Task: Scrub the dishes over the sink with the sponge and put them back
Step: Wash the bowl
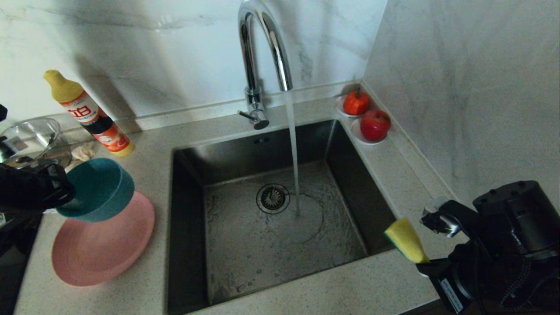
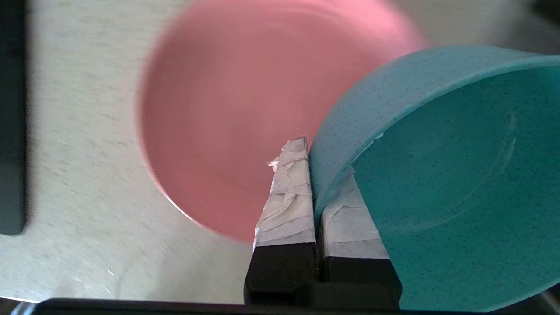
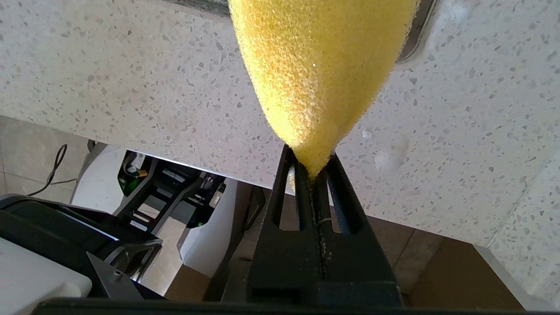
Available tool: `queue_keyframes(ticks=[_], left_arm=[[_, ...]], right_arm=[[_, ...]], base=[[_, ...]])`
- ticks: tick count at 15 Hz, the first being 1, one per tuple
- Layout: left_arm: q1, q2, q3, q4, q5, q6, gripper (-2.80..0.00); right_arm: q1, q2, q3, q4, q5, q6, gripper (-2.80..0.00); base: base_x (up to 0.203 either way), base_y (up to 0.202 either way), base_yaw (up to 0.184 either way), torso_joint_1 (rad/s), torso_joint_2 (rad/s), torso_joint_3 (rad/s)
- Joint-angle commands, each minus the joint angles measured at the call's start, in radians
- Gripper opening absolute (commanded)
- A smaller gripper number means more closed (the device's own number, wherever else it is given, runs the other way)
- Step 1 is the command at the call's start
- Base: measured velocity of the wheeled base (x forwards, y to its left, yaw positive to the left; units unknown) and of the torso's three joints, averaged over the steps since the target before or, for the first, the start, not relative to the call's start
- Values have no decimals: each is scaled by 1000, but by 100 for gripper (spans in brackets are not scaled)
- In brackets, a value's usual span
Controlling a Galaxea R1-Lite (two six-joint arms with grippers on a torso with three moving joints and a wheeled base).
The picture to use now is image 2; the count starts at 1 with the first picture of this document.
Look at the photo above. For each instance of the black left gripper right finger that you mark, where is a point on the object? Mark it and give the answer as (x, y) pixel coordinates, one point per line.
(350, 236)

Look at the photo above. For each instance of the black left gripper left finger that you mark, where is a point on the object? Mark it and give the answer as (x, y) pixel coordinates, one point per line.
(288, 210)

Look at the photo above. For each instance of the pink plate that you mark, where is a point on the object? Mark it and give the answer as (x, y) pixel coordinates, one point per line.
(240, 109)

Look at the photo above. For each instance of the black stove top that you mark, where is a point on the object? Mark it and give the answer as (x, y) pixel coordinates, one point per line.
(11, 131)

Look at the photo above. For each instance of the teal bowl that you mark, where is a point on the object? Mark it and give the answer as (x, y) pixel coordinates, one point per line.
(459, 183)

